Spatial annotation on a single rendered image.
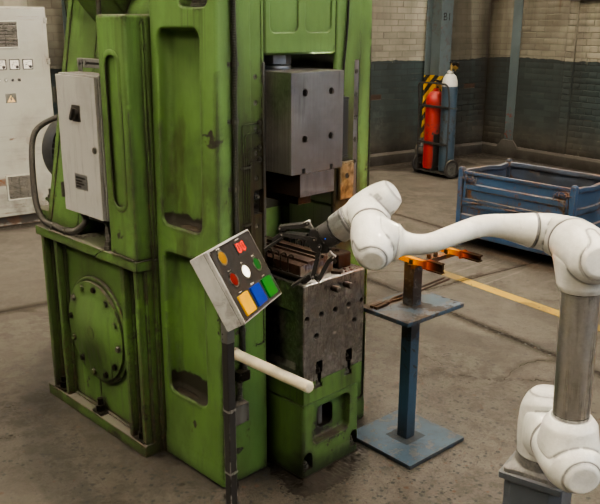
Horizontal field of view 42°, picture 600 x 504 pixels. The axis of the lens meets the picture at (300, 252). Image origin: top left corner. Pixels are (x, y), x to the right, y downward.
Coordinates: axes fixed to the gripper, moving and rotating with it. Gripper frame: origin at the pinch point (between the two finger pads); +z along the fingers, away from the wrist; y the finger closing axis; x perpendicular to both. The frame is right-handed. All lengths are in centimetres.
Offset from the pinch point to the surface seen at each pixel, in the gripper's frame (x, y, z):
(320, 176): -96, 9, 9
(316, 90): -96, 38, -11
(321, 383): -85, -64, 60
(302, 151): -88, 22, 6
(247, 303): -28.1, -8.3, 33.3
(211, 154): -69, 42, 30
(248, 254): -48, 4, 32
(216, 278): -23.2, 5.5, 34.3
